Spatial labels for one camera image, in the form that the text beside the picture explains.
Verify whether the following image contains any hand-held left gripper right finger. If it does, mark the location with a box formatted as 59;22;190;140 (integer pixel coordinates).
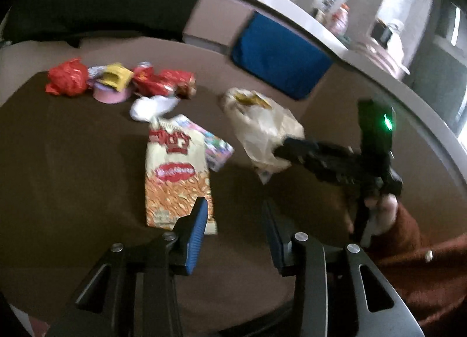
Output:
261;199;426;337

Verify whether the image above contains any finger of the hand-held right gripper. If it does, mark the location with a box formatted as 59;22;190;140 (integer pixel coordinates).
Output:
273;136;356;186

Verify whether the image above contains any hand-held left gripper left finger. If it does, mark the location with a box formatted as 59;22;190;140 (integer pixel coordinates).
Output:
47;196;209;337

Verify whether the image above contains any beige plastic bag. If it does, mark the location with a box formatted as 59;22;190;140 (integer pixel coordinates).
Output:
219;88;305;184

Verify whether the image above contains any person's right hand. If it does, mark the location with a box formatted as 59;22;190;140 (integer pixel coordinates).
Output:
365;193;399;238

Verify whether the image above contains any large orange snack bag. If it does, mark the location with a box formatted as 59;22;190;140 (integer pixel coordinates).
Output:
145;115;217;235

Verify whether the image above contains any colourful printed packet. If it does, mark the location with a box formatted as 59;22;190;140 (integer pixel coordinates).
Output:
179;115;234;172

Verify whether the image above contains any blue cushion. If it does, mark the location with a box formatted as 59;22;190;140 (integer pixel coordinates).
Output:
231;12;333;101

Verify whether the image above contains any small black device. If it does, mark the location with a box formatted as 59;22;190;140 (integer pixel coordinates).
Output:
371;19;393;46

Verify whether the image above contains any plastic bottle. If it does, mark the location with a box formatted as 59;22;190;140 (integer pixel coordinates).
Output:
330;4;351;36

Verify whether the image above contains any white crumpled paper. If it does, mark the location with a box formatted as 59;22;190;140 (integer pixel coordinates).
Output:
130;95;180;122

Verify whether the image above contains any brown cover cloth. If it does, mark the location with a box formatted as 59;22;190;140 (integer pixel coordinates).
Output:
0;70;369;323

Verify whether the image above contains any tan sofa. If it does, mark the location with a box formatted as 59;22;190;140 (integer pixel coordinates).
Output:
0;0;462;246

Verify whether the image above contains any pink round tape roll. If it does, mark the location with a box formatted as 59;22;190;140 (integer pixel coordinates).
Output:
92;79;133;104

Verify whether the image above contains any yellow snack wrapper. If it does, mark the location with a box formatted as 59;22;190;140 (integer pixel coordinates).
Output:
100;62;134;90

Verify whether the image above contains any red plastic bag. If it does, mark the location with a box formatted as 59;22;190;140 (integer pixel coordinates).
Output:
46;58;90;97

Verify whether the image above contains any black cloth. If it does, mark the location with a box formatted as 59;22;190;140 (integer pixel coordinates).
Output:
4;0;203;47

